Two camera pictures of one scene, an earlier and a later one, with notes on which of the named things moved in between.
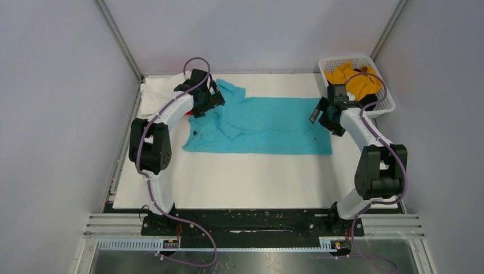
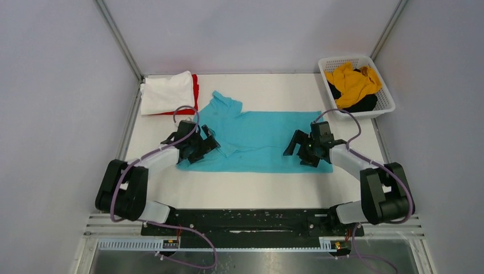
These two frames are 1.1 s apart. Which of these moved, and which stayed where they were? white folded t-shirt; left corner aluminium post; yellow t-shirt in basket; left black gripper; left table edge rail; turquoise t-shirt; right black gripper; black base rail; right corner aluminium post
Moved: right black gripper; left black gripper; turquoise t-shirt
Stayed: yellow t-shirt in basket; black base rail; white folded t-shirt; left corner aluminium post; right corner aluminium post; left table edge rail
